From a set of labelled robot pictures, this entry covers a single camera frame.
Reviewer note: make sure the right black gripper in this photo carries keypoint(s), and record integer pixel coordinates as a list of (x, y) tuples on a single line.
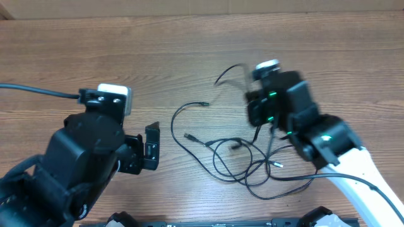
[(256, 103)]

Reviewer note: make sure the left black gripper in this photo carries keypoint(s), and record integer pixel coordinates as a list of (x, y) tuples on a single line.
[(133, 162)]

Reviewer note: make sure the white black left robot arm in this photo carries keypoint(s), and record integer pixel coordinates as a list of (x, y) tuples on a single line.
[(61, 186)]

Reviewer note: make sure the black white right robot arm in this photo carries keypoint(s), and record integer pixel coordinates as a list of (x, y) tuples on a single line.
[(326, 141)]

